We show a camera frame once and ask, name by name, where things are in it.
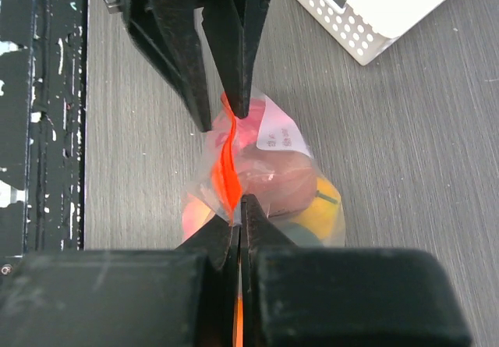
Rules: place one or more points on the fake red apple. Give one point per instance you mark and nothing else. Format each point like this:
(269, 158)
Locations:
(284, 182)

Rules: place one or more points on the fake peach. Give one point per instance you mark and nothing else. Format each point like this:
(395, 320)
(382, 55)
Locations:
(195, 215)

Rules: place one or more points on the clear zip top bag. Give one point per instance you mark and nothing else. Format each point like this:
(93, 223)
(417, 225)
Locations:
(266, 128)

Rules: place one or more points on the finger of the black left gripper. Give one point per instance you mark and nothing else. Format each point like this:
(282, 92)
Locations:
(164, 32)
(233, 29)

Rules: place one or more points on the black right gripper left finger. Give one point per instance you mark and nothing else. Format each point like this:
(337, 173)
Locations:
(180, 297)

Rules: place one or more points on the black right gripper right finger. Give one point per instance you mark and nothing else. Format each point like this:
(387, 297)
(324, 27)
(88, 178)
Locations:
(351, 292)

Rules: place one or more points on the white perforated plastic basket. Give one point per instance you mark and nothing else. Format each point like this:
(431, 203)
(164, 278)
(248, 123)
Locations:
(366, 28)

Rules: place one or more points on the fake yellow lemon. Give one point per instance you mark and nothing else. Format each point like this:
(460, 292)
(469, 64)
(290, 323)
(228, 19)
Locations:
(324, 216)

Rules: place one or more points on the fake dark green vegetable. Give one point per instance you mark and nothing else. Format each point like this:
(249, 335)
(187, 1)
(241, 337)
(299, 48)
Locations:
(300, 235)

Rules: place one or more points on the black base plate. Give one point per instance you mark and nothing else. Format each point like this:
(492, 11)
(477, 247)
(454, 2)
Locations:
(43, 125)

